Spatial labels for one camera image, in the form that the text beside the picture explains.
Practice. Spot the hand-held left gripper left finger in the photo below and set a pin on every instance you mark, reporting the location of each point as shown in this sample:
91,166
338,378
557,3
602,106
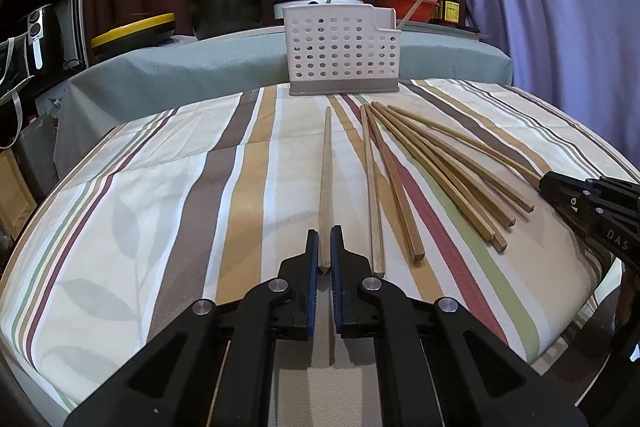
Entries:
313,267

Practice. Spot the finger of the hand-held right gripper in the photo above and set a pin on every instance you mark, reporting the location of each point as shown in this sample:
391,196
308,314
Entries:
567,197
622,192

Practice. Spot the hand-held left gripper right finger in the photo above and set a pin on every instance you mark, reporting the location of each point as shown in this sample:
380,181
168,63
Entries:
336,267

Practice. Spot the row of wooden chopsticks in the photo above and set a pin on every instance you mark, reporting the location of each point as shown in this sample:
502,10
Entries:
372,207

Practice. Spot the brown wooden chopstick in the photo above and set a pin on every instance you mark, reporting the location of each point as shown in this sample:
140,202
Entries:
465,139

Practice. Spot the white perforated utensil basket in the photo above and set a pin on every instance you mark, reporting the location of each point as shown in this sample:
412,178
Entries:
340,52

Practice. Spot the purple cloth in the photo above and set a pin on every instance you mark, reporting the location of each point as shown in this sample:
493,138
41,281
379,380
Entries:
550,32

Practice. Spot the striped tablecloth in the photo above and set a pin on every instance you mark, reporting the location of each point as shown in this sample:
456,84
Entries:
150,207

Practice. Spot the sauce jar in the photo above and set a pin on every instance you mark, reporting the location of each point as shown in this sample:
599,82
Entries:
450,9

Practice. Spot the red bowl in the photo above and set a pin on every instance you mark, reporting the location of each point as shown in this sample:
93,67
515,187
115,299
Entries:
426,13

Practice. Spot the grey-green tablecloth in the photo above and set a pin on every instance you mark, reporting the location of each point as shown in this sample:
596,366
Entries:
200,62

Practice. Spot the white induction cooker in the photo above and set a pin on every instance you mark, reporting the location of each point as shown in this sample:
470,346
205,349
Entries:
300,2

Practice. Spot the black pot with yellow lid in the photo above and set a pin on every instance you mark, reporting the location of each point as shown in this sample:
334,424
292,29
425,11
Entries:
225,14

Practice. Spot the yellow and black electric griddle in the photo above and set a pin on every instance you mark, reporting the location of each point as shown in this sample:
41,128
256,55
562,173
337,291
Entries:
135,29

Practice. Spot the black air fryer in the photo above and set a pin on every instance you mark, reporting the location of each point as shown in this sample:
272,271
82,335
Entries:
42,39

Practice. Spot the black shelf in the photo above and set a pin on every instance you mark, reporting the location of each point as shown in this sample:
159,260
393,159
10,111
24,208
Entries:
65,2

